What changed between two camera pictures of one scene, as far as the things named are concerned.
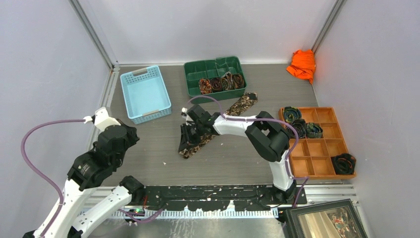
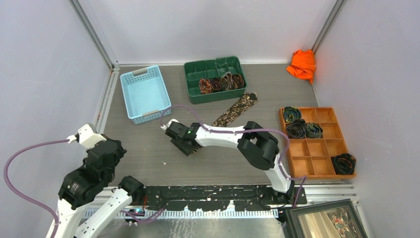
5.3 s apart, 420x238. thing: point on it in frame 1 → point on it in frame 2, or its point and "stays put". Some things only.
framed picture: (335, 219) stays put
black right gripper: (186, 139) → (186, 149)
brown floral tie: (245, 102) stays put
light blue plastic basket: (145, 95) stays put
